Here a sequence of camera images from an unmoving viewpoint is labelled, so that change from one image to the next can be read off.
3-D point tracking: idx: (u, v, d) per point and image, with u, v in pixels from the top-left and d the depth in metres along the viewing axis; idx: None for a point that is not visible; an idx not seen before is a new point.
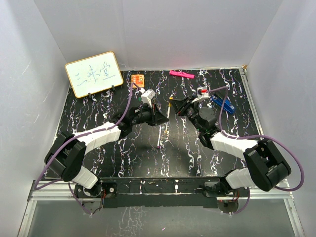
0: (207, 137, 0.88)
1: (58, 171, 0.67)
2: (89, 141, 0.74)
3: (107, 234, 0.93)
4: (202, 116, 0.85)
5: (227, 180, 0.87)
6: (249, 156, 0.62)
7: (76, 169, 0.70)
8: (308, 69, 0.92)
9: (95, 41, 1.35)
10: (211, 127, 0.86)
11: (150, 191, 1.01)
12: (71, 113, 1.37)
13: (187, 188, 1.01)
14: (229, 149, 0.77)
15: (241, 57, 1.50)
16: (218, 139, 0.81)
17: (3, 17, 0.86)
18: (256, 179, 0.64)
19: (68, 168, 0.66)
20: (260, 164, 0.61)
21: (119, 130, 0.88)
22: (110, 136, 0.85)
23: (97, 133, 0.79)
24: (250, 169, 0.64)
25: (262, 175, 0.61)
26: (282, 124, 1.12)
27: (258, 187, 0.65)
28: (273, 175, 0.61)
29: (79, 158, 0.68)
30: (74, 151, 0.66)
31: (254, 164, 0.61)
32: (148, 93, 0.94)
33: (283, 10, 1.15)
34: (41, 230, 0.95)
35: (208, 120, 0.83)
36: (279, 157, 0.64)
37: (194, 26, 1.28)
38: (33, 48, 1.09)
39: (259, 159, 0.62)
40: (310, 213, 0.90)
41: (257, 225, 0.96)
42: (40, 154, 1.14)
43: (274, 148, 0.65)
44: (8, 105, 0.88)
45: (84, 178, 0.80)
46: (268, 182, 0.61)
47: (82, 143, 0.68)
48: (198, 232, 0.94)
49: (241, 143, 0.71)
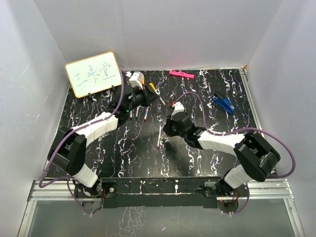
0: (192, 138, 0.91)
1: (62, 167, 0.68)
2: (89, 134, 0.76)
3: (107, 234, 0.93)
4: (176, 119, 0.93)
5: (226, 181, 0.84)
6: (241, 151, 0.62)
7: (81, 163, 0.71)
8: (308, 69, 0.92)
9: (95, 41, 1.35)
10: (189, 126, 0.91)
11: (150, 191, 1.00)
12: (71, 113, 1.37)
13: (187, 188, 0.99)
14: (217, 146, 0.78)
15: (242, 57, 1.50)
16: (204, 138, 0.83)
17: (3, 17, 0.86)
18: (250, 173, 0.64)
19: (73, 162, 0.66)
20: (252, 157, 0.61)
21: (116, 119, 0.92)
22: (109, 125, 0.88)
23: (95, 125, 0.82)
24: (243, 163, 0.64)
25: (256, 166, 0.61)
26: (282, 124, 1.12)
27: (254, 180, 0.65)
28: (265, 164, 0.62)
29: (82, 152, 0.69)
30: (76, 145, 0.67)
31: (247, 157, 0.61)
32: (137, 76, 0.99)
33: (283, 10, 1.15)
34: (41, 230, 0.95)
35: (181, 119, 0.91)
36: (267, 146, 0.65)
37: (194, 26, 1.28)
38: (33, 48, 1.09)
39: (250, 151, 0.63)
40: (309, 212, 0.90)
41: (257, 225, 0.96)
42: (40, 154, 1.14)
43: (261, 139, 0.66)
44: (8, 105, 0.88)
45: (85, 175, 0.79)
46: (262, 172, 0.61)
47: (82, 136, 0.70)
48: (198, 232, 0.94)
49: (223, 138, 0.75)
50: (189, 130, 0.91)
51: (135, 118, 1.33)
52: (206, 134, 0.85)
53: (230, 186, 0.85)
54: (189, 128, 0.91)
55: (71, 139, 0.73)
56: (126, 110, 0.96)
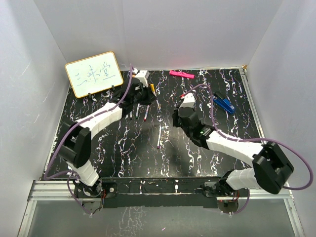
0: (199, 136, 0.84)
1: (68, 159, 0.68)
2: (93, 126, 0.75)
3: (107, 234, 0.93)
4: (181, 115, 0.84)
5: (228, 183, 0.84)
6: (259, 165, 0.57)
7: (87, 155, 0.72)
8: (308, 68, 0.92)
9: (95, 41, 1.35)
10: (196, 124, 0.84)
11: (150, 191, 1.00)
12: (71, 113, 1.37)
13: (187, 188, 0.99)
14: (229, 151, 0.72)
15: (242, 57, 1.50)
16: (215, 141, 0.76)
17: (3, 17, 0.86)
18: (263, 184, 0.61)
19: (79, 154, 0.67)
20: (269, 171, 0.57)
21: (121, 108, 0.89)
22: (113, 116, 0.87)
23: (99, 116, 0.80)
24: (258, 175, 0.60)
25: (273, 182, 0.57)
26: (282, 124, 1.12)
27: (264, 190, 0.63)
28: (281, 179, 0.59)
29: (88, 144, 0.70)
30: (80, 138, 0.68)
31: (266, 172, 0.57)
32: (143, 72, 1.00)
33: (282, 10, 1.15)
34: (41, 231, 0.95)
35: (188, 116, 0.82)
36: (285, 159, 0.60)
37: (194, 26, 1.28)
38: (33, 48, 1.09)
39: (268, 165, 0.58)
40: (309, 212, 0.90)
41: (256, 225, 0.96)
42: (41, 154, 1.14)
43: (280, 152, 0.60)
44: (9, 105, 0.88)
45: (87, 173, 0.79)
46: (278, 187, 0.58)
47: (86, 129, 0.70)
48: (198, 232, 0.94)
49: (240, 146, 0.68)
50: (195, 127, 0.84)
51: (135, 118, 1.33)
52: (217, 136, 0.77)
53: (230, 187, 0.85)
54: (196, 126, 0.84)
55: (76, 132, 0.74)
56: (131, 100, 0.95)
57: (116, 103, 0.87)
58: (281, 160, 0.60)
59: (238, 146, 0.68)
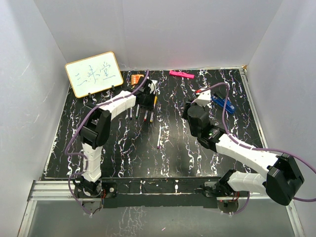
0: (207, 138, 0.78)
1: (90, 138, 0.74)
2: (111, 110, 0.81)
3: (107, 234, 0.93)
4: (192, 115, 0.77)
5: (229, 184, 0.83)
6: (274, 177, 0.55)
7: (106, 136, 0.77)
8: (308, 68, 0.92)
9: (95, 41, 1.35)
10: (205, 125, 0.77)
11: (150, 191, 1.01)
12: (71, 113, 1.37)
13: (187, 188, 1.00)
14: (239, 157, 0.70)
15: (241, 57, 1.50)
16: (226, 146, 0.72)
17: (3, 17, 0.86)
18: (273, 195, 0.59)
19: (99, 134, 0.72)
20: (283, 183, 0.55)
21: (135, 97, 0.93)
22: (128, 102, 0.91)
23: (117, 101, 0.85)
24: (269, 185, 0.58)
25: (285, 195, 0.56)
26: (282, 125, 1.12)
27: (273, 199, 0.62)
28: (293, 191, 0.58)
29: (107, 125, 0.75)
30: (102, 119, 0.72)
31: (280, 186, 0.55)
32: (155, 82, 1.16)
33: (282, 10, 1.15)
34: (41, 230, 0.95)
35: (199, 117, 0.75)
36: (297, 172, 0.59)
37: (194, 26, 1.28)
38: (33, 49, 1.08)
39: (282, 178, 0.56)
40: (308, 212, 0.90)
41: (257, 225, 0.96)
42: (41, 154, 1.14)
43: (294, 164, 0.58)
44: (8, 105, 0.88)
45: (95, 164, 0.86)
46: (288, 199, 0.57)
47: (106, 111, 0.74)
48: (198, 232, 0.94)
49: (256, 153, 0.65)
50: (204, 128, 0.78)
51: (135, 118, 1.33)
52: (226, 139, 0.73)
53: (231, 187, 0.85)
54: (205, 127, 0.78)
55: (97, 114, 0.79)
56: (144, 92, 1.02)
57: (131, 92, 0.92)
58: (294, 172, 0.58)
59: (253, 153, 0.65)
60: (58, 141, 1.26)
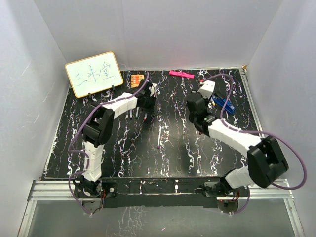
0: (201, 122, 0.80)
1: (92, 136, 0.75)
2: (115, 108, 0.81)
3: (107, 234, 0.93)
4: (188, 99, 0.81)
5: (227, 179, 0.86)
6: (253, 156, 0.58)
7: (109, 134, 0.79)
8: (308, 68, 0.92)
9: (95, 41, 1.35)
10: (201, 110, 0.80)
11: (150, 191, 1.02)
12: (71, 113, 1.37)
13: (187, 188, 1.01)
14: (229, 141, 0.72)
15: (241, 57, 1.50)
16: (216, 130, 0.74)
17: (3, 17, 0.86)
18: (255, 175, 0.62)
19: (102, 132, 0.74)
20: (262, 164, 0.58)
21: (136, 98, 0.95)
22: (130, 104, 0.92)
23: (119, 101, 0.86)
24: (251, 165, 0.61)
25: (263, 175, 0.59)
26: (282, 124, 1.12)
27: (255, 180, 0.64)
28: (273, 174, 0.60)
29: (110, 124, 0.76)
30: (105, 117, 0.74)
31: (258, 165, 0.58)
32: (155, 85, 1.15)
33: (283, 10, 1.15)
34: (41, 230, 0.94)
35: (195, 101, 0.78)
36: (280, 156, 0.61)
37: (194, 26, 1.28)
38: (33, 49, 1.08)
39: (263, 159, 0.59)
40: (309, 212, 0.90)
41: (256, 225, 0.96)
42: (41, 153, 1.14)
43: (277, 147, 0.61)
44: (8, 106, 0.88)
45: (96, 163, 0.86)
46: (267, 180, 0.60)
47: (110, 109, 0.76)
48: (198, 232, 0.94)
49: (239, 137, 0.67)
50: (200, 114, 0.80)
51: (135, 118, 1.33)
52: (218, 124, 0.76)
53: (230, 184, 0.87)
54: (200, 112, 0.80)
55: (100, 113, 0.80)
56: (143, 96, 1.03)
57: (132, 94, 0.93)
58: (277, 156, 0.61)
59: (238, 138, 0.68)
60: (58, 142, 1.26)
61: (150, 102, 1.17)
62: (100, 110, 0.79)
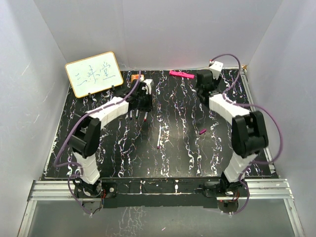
0: (205, 94, 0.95)
1: (78, 148, 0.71)
2: (102, 117, 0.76)
3: (107, 234, 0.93)
4: (199, 72, 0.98)
5: (224, 174, 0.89)
6: (236, 123, 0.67)
7: (96, 145, 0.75)
8: (308, 68, 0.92)
9: (95, 41, 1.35)
10: (207, 84, 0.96)
11: (150, 191, 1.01)
12: (71, 113, 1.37)
13: (187, 188, 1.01)
14: (222, 112, 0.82)
15: (241, 57, 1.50)
16: (215, 99, 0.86)
17: (2, 16, 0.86)
18: (235, 143, 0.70)
19: (89, 143, 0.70)
20: (243, 132, 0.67)
21: (127, 103, 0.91)
22: (120, 109, 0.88)
23: (107, 108, 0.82)
24: (234, 132, 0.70)
25: (241, 140, 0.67)
26: (282, 124, 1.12)
27: (235, 149, 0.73)
28: (250, 145, 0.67)
29: (96, 134, 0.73)
30: (91, 127, 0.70)
31: (238, 130, 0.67)
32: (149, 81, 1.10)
33: (283, 10, 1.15)
34: (40, 231, 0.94)
35: (203, 74, 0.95)
36: (262, 131, 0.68)
37: (194, 25, 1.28)
38: (33, 49, 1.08)
39: (244, 128, 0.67)
40: (309, 212, 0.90)
41: (256, 225, 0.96)
42: (41, 153, 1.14)
43: (261, 122, 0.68)
44: (8, 106, 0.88)
45: (91, 168, 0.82)
46: (243, 149, 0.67)
47: (96, 119, 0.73)
48: (198, 232, 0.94)
49: (228, 106, 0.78)
50: (206, 87, 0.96)
51: (135, 117, 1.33)
52: (219, 98, 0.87)
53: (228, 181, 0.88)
54: (206, 86, 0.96)
55: (86, 123, 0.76)
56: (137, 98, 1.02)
57: (123, 98, 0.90)
58: (258, 130, 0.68)
59: (228, 107, 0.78)
60: (58, 142, 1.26)
61: (146, 101, 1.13)
62: (86, 120, 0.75)
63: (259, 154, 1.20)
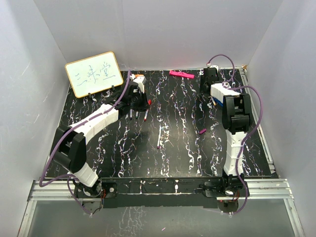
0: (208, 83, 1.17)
1: (64, 164, 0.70)
2: (88, 130, 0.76)
3: (107, 234, 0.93)
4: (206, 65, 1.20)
5: (224, 169, 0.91)
6: (226, 100, 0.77)
7: (83, 159, 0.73)
8: (309, 68, 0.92)
9: (95, 41, 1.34)
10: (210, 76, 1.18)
11: (150, 191, 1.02)
12: (71, 113, 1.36)
13: (187, 188, 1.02)
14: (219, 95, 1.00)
15: (242, 57, 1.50)
16: (215, 87, 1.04)
17: (3, 17, 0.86)
18: (223, 119, 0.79)
19: (73, 161, 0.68)
20: (230, 108, 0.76)
21: (116, 111, 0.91)
22: (108, 118, 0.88)
23: (94, 120, 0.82)
24: (223, 109, 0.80)
25: (227, 115, 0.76)
26: (282, 124, 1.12)
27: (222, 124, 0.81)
28: (236, 121, 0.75)
29: (82, 150, 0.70)
30: (74, 143, 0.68)
31: (226, 106, 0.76)
32: (141, 79, 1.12)
33: (282, 10, 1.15)
34: (40, 231, 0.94)
35: (207, 68, 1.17)
36: (248, 110, 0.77)
37: (194, 25, 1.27)
38: (33, 48, 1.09)
39: (232, 105, 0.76)
40: (309, 213, 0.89)
41: (257, 225, 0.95)
42: (41, 153, 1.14)
43: (248, 102, 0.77)
44: (9, 105, 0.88)
45: (86, 174, 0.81)
46: (229, 124, 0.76)
47: (81, 136, 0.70)
48: (198, 232, 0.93)
49: (227, 92, 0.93)
50: (209, 78, 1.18)
51: (135, 118, 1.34)
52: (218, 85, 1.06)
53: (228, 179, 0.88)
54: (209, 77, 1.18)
55: (72, 137, 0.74)
56: (128, 101, 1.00)
57: (112, 106, 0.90)
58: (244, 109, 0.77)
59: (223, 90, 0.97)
60: None
61: (140, 101, 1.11)
62: (71, 134, 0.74)
63: (260, 154, 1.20)
